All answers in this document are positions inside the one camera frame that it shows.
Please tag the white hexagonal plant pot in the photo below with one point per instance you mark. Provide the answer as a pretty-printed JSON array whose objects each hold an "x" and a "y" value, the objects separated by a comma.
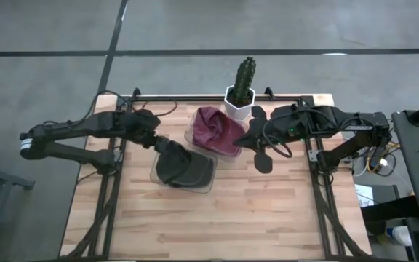
[{"x": 236, "y": 112}]

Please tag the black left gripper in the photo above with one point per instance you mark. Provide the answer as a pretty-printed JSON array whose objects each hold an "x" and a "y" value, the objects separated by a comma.
[{"x": 142, "y": 125}]

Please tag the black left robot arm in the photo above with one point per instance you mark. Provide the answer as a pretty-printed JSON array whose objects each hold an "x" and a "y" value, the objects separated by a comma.
[{"x": 67, "y": 140}]

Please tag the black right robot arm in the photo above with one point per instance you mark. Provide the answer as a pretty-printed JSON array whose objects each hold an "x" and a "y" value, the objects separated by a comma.
[{"x": 344, "y": 123}]

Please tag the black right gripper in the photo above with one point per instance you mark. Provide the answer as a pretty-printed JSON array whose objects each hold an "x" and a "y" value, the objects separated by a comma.
[{"x": 282, "y": 125}]

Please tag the black aluminium rig frame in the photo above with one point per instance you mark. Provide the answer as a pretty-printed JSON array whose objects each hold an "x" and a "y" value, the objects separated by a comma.
[{"x": 202, "y": 97}]

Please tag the green cactus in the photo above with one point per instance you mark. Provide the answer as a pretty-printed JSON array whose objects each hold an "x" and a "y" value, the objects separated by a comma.
[{"x": 245, "y": 78}]

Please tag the white paper sheet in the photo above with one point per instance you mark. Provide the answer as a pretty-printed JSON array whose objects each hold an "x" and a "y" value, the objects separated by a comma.
[{"x": 363, "y": 193}]

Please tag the clear plastic bin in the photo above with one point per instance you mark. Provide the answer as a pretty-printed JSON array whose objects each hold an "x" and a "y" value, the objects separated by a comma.
[
  {"x": 191, "y": 135},
  {"x": 155, "y": 174}
]

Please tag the silver metal corner bracket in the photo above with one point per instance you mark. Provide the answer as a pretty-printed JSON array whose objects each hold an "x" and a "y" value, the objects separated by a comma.
[{"x": 313, "y": 155}]

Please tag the white plastic bottle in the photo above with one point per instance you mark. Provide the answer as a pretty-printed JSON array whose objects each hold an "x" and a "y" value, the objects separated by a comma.
[{"x": 400, "y": 236}]

